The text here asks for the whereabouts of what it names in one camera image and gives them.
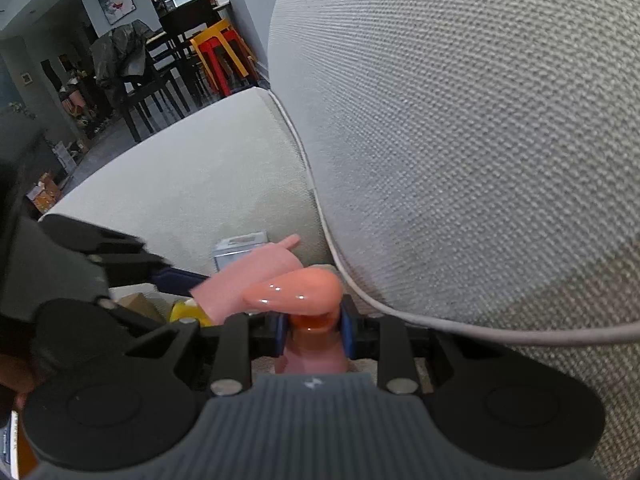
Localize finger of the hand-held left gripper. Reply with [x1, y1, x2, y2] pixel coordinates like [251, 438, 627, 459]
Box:
[90, 247, 212, 297]
[97, 299, 172, 334]

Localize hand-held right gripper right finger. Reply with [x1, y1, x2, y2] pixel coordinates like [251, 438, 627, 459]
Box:
[340, 296, 542, 398]

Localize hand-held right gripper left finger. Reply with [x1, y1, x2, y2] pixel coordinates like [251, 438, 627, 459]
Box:
[125, 314, 288, 399]

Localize yellow tape measure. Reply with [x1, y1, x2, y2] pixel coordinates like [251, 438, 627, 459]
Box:
[169, 299, 216, 328]

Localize pink bottle with spout lid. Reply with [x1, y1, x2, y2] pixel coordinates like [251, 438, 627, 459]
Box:
[190, 234, 306, 326]

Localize small grey packet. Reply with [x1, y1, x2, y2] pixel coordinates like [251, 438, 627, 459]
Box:
[214, 231, 269, 273]

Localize orange cardboard box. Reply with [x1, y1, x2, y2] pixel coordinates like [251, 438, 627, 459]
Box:
[0, 410, 40, 480]

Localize open cardboard box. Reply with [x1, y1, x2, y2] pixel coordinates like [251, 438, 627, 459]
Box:
[25, 172, 63, 216]

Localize white carton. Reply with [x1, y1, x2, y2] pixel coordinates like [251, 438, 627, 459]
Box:
[52, 141, 76, 171]

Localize grey fabric cushion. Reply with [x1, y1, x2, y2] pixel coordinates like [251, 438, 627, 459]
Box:
[270, 90, 640, 341]

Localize trailing green plant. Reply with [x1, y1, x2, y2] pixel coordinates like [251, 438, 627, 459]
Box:
[7, 101, 38, 121]

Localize cluttered shelf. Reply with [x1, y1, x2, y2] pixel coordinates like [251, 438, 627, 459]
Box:
[57, 55, 108, 138]

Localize black dining chair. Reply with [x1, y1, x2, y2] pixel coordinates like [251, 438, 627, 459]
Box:
[92, 25, 193, 143]
[159, 0, 221, 101]

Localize beige fabric sofa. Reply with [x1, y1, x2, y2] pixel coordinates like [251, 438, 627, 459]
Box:
[37, 0, 640, 480]

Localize red stool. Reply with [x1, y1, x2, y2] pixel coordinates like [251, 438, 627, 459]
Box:
[196, 30, 261, 98]

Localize dark jacket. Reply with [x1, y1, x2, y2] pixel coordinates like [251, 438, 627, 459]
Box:
[90, 19, 153, 111]

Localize stacked orange red stools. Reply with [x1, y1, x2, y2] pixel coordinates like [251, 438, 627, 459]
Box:
[189, 19, 261, 86]

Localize framed wall picture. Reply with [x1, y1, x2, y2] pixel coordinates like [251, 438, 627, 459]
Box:
[96, 0, 137, 25]

